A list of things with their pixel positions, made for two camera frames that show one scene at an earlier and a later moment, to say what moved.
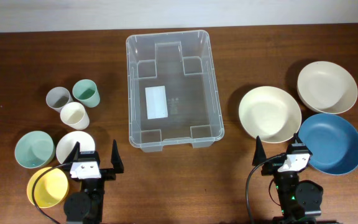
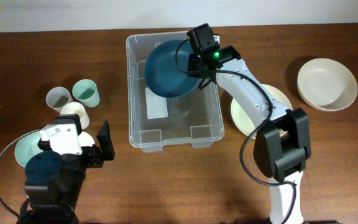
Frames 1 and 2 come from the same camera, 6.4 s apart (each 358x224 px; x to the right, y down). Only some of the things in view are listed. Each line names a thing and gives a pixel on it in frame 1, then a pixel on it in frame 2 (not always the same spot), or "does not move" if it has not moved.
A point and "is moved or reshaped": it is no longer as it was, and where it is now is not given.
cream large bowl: x=271 y=113 is moved or reshaped
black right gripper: x=260 y=155 -> x=191 y=69
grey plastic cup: x=56 y=97 does not move
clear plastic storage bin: x=182 y=61 does not move
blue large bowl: x=335 y=142 -> x=166 y=69
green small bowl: x=35 y=149 does not move
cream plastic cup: x=74 y=115 does not move
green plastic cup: x=86 y=91 does not move
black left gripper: x=110 y=173 -> x=96 y=159
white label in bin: x=156 y=102 does not move
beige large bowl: x=327 y=87 does not move
